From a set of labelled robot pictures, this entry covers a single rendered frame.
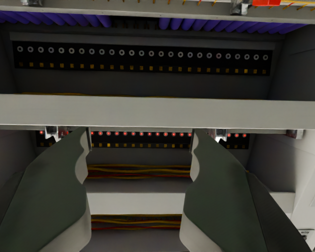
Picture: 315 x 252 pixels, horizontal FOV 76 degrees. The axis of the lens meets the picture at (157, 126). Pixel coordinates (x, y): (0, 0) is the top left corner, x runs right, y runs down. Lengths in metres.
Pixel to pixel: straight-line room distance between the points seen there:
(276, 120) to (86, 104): 0.29
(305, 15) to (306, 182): 0.29
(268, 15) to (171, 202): 0.35
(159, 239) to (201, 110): 0.43
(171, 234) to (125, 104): 0.46
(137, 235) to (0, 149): 0.41
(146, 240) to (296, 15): 0.60
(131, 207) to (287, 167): 0.34
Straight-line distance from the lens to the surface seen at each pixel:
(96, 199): 0.43
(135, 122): 0.31
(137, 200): 0.42
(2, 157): 0.55
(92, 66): 0.46
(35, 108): 0.35
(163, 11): 0.32
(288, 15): 0.38
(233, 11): 0.32
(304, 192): 0.49
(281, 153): 0.53
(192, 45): 0.46
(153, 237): 0.66
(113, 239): 0.66
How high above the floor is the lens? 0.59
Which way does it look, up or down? 27 degrees up
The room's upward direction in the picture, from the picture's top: 178 degrees counter-clockwise
